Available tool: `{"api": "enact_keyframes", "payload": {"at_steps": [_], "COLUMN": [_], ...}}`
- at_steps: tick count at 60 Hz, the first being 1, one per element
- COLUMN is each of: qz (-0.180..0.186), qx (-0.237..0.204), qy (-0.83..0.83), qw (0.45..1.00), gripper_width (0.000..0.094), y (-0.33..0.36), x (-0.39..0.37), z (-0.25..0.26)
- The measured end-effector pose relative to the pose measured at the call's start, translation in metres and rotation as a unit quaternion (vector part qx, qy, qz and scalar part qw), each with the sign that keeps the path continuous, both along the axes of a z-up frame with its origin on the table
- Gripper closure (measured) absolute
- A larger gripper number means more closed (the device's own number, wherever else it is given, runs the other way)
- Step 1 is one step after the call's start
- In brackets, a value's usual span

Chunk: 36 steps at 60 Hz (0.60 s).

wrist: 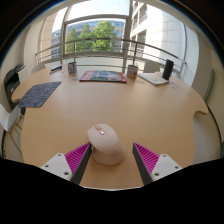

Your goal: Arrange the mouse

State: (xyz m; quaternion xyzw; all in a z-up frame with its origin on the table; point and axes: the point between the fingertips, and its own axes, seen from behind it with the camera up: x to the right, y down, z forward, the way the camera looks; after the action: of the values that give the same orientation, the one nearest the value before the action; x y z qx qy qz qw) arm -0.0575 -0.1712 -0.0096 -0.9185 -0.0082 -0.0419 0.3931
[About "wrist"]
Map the red magazine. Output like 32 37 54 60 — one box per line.
78 70 128 84

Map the pale pink computer mouse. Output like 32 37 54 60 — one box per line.
86 123 126 166

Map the white notebook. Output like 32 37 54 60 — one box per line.
137 72 170 86

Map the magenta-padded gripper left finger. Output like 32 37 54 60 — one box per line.
39 142 93 186

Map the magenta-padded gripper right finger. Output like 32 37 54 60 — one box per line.
132 142 184 186

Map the white chair with wooden legs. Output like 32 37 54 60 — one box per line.
0 103 25 154

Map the dark blue patterned mouse pad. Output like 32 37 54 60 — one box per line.
17 80 63 109

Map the black and white printer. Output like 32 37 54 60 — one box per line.
3 63 27 111

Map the metal balcony railing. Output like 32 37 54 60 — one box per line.
34 37 188 79

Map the green tree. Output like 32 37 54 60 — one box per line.
66 20 118 53

